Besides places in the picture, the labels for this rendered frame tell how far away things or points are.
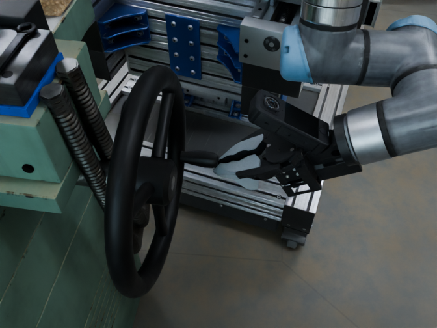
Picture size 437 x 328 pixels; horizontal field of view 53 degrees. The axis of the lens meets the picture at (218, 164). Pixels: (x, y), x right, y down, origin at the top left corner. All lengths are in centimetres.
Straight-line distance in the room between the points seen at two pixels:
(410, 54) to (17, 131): 47
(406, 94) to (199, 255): 98
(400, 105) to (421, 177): 119
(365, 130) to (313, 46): 13
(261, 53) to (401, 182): 95
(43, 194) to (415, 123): 43
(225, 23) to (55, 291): 67
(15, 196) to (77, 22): 33
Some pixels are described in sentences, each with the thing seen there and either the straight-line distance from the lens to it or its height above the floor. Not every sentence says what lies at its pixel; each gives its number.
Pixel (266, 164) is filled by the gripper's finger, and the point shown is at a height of 79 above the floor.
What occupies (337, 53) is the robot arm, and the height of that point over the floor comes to 91.
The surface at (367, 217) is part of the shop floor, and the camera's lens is 157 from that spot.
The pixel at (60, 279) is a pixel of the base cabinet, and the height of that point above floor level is 58.
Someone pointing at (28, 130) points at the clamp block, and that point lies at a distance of 45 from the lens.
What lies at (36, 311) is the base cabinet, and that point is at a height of 61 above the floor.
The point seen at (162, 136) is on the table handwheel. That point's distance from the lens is 57.
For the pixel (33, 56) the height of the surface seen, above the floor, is 100.
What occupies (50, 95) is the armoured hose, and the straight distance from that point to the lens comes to 46.
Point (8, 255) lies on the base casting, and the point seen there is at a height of 75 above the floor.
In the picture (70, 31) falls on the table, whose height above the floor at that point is 87.
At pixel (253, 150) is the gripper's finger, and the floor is 77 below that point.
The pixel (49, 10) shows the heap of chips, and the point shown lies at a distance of 72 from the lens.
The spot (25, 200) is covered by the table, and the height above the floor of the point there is 86.
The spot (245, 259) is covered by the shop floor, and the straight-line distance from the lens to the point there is 141.
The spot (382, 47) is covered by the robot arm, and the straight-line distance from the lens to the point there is 61.
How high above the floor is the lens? 125
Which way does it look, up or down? 50 degrees down
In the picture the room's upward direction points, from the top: straight up
